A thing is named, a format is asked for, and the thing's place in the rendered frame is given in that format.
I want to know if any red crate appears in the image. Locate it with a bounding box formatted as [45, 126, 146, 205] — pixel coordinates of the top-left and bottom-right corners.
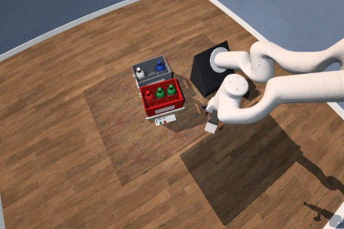
[140, 78, 183, 117]

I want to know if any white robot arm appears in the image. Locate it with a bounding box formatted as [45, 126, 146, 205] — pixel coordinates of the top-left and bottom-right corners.
[205, 38, 344, 134]

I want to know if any red bottle with pink label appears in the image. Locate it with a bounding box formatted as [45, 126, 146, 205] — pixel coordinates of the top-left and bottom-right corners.
[144, 91, 155, 102]

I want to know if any grey plastic crate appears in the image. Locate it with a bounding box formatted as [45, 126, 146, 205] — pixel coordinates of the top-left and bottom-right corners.
[132, 55, 171, 88]

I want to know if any white paper pick list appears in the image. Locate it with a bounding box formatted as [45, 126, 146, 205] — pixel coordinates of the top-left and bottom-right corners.
[155, 114, 176, 125]

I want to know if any green bottle with light green label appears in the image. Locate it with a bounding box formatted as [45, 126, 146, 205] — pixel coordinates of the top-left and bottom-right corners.
[166, 85, 176, 96]

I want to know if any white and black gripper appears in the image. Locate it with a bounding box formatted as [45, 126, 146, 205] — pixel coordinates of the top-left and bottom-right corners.
[201, 97, 218, 116]

